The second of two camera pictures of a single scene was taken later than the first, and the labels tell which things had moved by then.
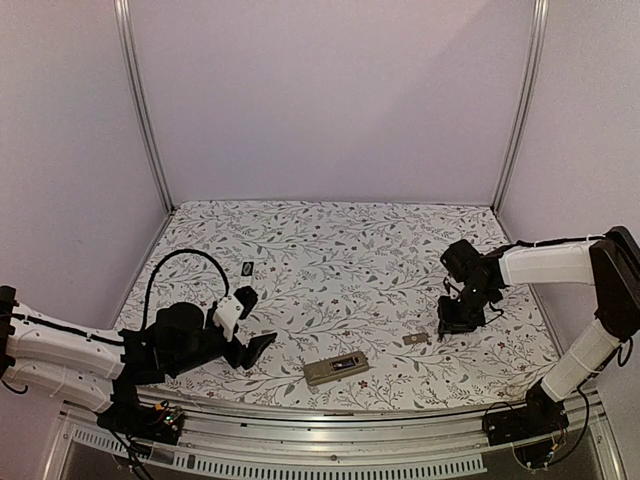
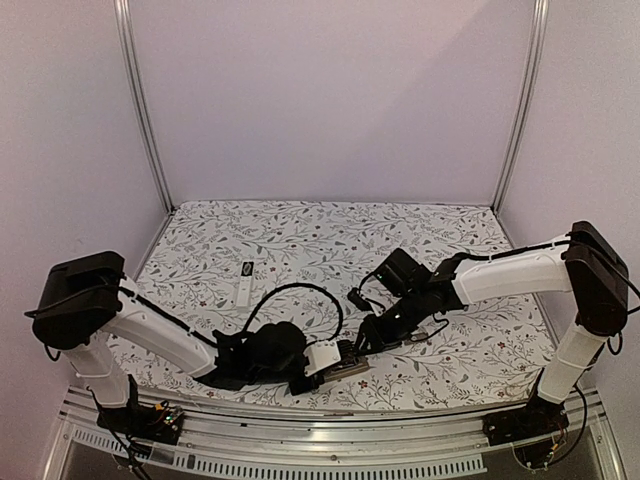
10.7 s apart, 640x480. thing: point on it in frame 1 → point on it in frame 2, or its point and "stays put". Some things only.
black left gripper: x=247 y=356 → x=311 y=385
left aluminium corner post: x=123 y=9 stays put
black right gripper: x=451 y=323 → x=377 y=337
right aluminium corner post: x=540 y=27 stays put
